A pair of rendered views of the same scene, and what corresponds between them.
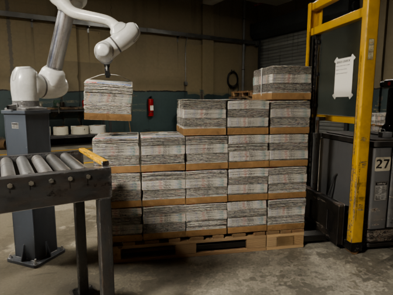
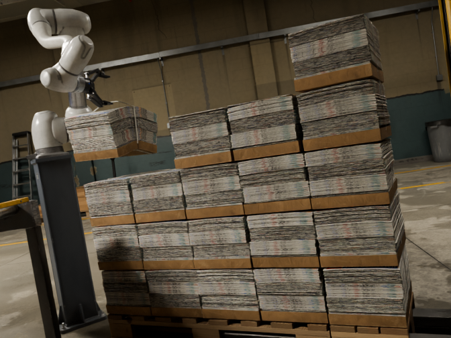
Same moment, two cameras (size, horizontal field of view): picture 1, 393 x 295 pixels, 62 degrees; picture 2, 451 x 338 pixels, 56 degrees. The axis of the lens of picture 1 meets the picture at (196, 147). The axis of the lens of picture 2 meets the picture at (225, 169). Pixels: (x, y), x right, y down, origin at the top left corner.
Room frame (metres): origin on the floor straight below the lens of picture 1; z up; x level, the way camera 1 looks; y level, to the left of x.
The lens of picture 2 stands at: (0.71, -1.26, 0.90)
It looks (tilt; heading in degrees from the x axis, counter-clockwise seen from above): 3 degrees down; 37
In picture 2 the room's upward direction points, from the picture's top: 9 degrees counter-clockwise
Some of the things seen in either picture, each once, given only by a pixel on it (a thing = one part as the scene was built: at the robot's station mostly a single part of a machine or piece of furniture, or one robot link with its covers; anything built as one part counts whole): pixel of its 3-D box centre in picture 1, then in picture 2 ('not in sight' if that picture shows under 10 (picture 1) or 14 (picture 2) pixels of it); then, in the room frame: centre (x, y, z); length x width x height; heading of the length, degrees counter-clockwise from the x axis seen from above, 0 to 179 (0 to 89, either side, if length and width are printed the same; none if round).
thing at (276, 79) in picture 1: (277, 156); (356, 188); (2.42, -0.61, 0.65); 0.39 x 0.30 x 1.29; 10
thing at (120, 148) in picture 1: (181, 191); (212, 248); (2.29, 0.11, 0.42); 1.17 x 0.39 x 0.83; 100
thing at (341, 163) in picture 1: (369, 183); not in sight; (2.57, -1.40, 0.40); 0.69 x 0.55 x 0.80; 10
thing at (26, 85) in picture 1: (26, 83); (47, 129); (2.13, 1.09, 1.17); 0.18 x 0.16 x 0.22; 155
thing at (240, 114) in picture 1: (240, 116); (277, 128); (2.37, -0.31, 0.95); 0.38 x 0.29 x 0.23; 10
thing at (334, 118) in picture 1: (337, 118); not in sight; (2.51, -1.08, 0.92); 0.57 x 0.01 x 0.05; 10
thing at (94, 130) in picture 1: (71, 122); not in sight; (7.73, 2.97, 0.55); 1.80 x 0.70 x 1.09; 121
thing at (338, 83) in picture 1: (337, 71); not in sight; (2.50, -1.05, 1.27); 0.57 x 0.01 x 0.65; 10
